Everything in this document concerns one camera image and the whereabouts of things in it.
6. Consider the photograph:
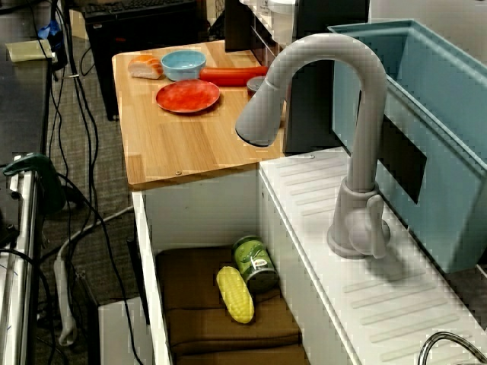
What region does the light blue bowl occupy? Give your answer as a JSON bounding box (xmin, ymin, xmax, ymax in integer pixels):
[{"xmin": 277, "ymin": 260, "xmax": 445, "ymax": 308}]
[{"xmin": 161, "ymin": 49, "xmax": 207, "ymax": 82}]

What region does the green peas can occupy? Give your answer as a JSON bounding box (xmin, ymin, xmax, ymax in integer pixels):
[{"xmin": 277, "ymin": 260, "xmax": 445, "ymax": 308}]
[{"xmin": 231, "ymin": 235, "xmax": 281, "ymax": 294}]

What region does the brown beans can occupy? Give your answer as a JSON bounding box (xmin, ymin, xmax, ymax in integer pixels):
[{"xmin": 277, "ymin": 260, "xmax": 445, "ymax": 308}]
[{"xmin": 246, "ymin": 75, "xmax": 267, "ymax": 99}]

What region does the red round plate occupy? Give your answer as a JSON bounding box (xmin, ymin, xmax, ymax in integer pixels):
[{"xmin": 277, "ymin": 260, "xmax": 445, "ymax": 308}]
[{"xmin": 155, "ymin": 78, "xmax": 221, "ymax": 114}]

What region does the red toy sausage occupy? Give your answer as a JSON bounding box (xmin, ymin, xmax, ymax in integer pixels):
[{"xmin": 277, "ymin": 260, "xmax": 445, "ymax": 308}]
[{"xmin": 199, "ymin": 65, "xmax": 269, "ymax": 87}]

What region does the yellow toy corn cob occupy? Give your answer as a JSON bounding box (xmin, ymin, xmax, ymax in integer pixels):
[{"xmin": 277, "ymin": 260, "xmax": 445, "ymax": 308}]
[{"xmin": 215, "ymin": 265, "xmax": 256, "ymax": 325}]

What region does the white toy sink unit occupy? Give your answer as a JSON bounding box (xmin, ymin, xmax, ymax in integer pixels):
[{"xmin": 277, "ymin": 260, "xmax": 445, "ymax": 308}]
[{"xmin": 131, "ymin": 146, "xmax": 487, "ymax": 365}]

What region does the grey toy faucet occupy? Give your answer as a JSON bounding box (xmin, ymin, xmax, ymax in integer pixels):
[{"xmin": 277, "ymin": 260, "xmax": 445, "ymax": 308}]
[{"xmin": 234, "ymin": 33, "xmax": 392, "ymax": 260}]

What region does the brown folded cloth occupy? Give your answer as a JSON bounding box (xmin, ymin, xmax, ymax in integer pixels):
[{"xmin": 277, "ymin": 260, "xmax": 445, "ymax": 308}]
[{"xmin": 154, "ymin": 246, "xmax": 311, "ymax": 365}]

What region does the white box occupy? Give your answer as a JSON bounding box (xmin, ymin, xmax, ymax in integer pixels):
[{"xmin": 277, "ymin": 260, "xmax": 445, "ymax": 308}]
[{"xmin": 97, "ymin": 296, "xmax": 155, "ymax": 365}]

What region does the green clamp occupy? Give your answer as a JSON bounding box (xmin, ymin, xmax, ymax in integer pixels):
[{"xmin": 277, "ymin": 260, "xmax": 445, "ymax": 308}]
[{"xmin": 2, "ymin": 152, "xmax": 68, "ymax": 214}]

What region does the black keyboard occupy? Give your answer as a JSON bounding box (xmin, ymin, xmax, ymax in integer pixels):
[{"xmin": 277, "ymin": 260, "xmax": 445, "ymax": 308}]
[{"xmin": 83, "ymin": 0, "xmax": 197, "ymax": 18}]

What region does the white power strip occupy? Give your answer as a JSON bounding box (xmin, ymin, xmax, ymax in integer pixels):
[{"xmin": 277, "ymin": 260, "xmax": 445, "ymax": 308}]
[{"xmin": 53, "ymin": 205, "xmax": 135, "ymax": 347}]

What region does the stainless steel pot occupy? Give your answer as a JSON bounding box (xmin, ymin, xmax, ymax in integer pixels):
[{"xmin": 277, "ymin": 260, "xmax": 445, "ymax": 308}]
[{"xmin": 417, "ymin": 331, "xmax": 487, "ymax": 365}]

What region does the pale yellow paper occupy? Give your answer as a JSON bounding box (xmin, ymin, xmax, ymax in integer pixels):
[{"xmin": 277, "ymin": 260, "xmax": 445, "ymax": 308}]
[{"xmin": 5, "ymin": 39, "xmax": 54, "ymax": 62}]

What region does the wide black kitchen post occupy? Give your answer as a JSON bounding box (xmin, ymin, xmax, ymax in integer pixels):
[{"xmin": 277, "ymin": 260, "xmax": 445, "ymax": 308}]
[{"xmin": 283, "ymin": 0, "xmax": 372, "ymax": 155}]

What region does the black cable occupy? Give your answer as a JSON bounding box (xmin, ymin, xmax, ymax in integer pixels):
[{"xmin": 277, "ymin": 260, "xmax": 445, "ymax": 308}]
[
  {"xmin": 55, "ymin": 173, "xmax": 144, "ymax": 365},
  {"xmin": 53, "ymin": 0, "xmax": 100, "ymax": 229}
]

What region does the aluminium frame rail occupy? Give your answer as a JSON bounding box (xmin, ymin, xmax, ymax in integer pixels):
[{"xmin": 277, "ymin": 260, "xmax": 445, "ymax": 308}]
[{"xmin": 0, "ymin": 154, "xmax": 41, "ymax": 365}]

